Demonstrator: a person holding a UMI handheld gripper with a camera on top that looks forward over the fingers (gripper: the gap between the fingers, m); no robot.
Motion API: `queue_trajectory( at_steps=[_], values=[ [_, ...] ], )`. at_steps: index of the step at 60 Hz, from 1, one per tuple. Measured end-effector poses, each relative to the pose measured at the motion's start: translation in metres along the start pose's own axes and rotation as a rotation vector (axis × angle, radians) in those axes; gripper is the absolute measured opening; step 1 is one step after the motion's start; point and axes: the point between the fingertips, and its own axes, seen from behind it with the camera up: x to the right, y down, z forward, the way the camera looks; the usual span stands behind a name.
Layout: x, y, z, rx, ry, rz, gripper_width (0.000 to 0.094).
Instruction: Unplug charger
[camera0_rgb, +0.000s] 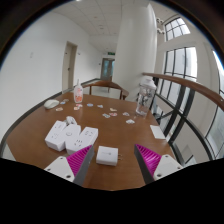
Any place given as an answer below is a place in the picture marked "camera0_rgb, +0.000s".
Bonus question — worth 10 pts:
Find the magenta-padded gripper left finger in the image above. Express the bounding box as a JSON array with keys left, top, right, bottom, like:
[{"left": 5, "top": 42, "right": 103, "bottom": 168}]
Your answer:
[{"left": 44, "top": 145, "right": 96, "bottom": 187}]

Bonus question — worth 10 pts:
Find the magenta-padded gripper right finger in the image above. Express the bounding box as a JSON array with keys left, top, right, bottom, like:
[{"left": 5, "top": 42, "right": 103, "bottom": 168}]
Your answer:
[{"left": 133, "top": 143, "right": 184, "bottom": 185}]

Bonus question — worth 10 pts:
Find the white charger block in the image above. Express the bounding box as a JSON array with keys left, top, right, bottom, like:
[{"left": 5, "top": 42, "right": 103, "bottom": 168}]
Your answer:
[{"left": 95, "top": 145, "right": 123, "bottom": 167}]

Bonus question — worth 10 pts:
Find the white power strip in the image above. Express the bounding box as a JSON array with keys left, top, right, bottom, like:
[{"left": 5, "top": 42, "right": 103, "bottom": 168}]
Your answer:
[
  {"left": 44, "top": 120, "right": 68, "bottom": 152},
  {"left": 65, "top": 126, "right": 100, "bottom": 156}
]

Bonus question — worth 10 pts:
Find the white paper card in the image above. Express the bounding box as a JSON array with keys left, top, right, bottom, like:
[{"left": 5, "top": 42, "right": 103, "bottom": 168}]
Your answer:
[{"left": 149, "top": 124, "right": 167, "bottom": 140}]

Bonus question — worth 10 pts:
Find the white plug adapter block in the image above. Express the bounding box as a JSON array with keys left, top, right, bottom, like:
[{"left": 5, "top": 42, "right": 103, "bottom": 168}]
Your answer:
[{"left": 60, "top": 123, "right": 82, "bottom": 146}]

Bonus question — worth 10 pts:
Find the white computer mouse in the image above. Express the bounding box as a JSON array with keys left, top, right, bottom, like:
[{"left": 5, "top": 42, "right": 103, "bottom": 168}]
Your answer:
[{"left": 43, "top": 98, "right": 61, "bottom": 111}]

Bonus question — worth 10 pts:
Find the clear plastic drink bottle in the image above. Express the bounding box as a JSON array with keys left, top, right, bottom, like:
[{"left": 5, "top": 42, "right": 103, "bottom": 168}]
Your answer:
[{"left": 134, "top": 76, "right": 158, "bottom": 118}]

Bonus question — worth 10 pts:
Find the white pump bottle orange label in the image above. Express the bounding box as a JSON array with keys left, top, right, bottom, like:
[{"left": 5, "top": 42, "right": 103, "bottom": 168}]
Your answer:
[{"left": 73, "top": 78, "right": 85, "bottom": 104}]

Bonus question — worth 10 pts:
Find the wooden-topped black railing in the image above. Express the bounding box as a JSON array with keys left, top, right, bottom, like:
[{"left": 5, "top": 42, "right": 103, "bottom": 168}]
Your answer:
[{"left": 142, "top": 72, "right": 224, "bottom": 162}]

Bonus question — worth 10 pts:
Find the brown wooden chair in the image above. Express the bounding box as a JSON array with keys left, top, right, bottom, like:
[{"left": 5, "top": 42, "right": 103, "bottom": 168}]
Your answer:
[{"left": 82, "top": 80, "right": 130, "bottom": 101}]

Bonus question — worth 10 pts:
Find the beige side door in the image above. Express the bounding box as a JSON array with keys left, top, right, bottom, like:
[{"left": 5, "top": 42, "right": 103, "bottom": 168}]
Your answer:
[{"left": 61, "top": 40, "right": 79, "bottom": 94}]

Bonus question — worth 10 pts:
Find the grey double door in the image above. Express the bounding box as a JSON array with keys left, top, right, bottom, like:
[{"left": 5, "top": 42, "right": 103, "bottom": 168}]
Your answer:
[{"left": 100, "top": 57, "right": 116, "bottom": 81}]

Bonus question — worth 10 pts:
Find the white coiled cable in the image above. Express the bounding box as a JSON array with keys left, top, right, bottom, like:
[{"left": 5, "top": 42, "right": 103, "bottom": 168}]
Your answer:
[{"left": 64, "top": 115, "right": 78, "bottom": 126}]

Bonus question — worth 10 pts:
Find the large glass window wall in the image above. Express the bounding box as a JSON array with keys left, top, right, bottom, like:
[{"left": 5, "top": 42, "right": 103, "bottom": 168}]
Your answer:
[{"left": 156, "top": 16, "right": 224, "bottom": 154}]

